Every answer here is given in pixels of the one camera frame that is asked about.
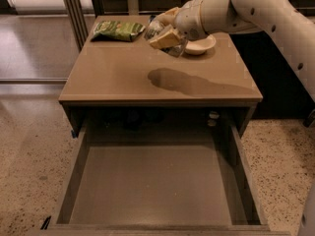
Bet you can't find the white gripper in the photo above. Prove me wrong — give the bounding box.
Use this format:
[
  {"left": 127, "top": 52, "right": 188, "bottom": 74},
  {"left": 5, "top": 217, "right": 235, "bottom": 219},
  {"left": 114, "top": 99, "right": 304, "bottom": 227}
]
[{"left": 149, "top": 0, "right": 208, "bottom": 49}]

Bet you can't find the crushed 7up can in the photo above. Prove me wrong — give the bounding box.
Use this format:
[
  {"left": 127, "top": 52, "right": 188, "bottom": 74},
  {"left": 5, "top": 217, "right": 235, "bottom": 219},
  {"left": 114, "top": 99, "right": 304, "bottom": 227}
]
[{"left": 145, "top": 21, "right": 187, "bottom": 57}]

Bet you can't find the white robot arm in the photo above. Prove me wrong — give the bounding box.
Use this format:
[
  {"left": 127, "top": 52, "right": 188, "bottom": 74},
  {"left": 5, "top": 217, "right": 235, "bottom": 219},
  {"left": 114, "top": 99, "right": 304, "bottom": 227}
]
[{"left": 146, "top": 0, "right": 315, "bottom": 100}]

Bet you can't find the blue pepsi can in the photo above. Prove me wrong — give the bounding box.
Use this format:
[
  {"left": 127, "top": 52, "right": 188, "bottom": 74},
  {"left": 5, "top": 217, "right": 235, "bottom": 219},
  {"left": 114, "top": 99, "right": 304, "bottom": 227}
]
[{"left": 149, "top": 15, "right": 156, "bottom": 24}]

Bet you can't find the brown cabinet counter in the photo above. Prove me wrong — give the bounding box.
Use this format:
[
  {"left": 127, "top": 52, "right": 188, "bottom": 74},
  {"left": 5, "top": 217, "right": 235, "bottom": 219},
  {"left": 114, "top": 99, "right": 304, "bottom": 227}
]
[{"left": 58, "top": 14, "right": 264, "bottom": 139}]

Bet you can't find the open grey top drawer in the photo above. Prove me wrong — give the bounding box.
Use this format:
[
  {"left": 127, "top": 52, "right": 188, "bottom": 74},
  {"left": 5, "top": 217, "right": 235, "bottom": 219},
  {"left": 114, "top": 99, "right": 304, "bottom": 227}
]
[{"left": 38, "top": 121, "right": 289, "bottom": 236}]

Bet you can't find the white paper bowl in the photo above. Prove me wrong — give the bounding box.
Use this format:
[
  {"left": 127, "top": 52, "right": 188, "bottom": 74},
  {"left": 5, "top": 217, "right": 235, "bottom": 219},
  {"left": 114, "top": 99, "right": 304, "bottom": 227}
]
[{"left": 185, "top": 34, "right": 217, "bottom": 55}]

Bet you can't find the green chip bag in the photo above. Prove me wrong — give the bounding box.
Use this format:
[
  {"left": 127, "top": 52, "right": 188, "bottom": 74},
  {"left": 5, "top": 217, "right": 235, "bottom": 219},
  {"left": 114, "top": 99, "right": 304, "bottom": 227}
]
[{"left": 91, "top": 21, "right": 146, "bottom": 42}]

